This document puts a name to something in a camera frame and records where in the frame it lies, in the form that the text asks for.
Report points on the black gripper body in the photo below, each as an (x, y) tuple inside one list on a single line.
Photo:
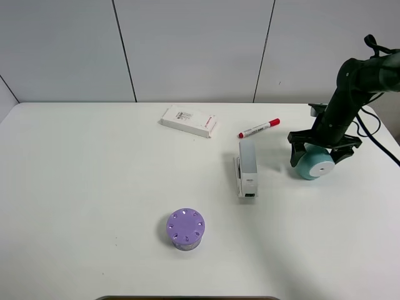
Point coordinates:
[(329, 128)]

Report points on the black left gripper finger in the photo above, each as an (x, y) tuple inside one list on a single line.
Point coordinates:
[(298, 150)]

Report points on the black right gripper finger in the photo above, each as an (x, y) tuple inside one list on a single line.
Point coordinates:
[(339, 154)]

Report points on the teal pencil sharpener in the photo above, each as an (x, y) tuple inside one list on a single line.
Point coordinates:
[(316, 162)]

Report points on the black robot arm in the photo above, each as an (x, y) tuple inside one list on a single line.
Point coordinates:
[(357, 81)]

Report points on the white grey stapler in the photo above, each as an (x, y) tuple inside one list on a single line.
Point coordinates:
[(246, 170)]

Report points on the red white marker pen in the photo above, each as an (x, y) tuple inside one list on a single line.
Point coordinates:
[(259, 128)]

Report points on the white cardboard box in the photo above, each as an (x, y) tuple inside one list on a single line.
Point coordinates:
[(189, 121)]

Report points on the purple round container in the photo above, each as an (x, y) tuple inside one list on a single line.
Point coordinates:
[(185, 228)]

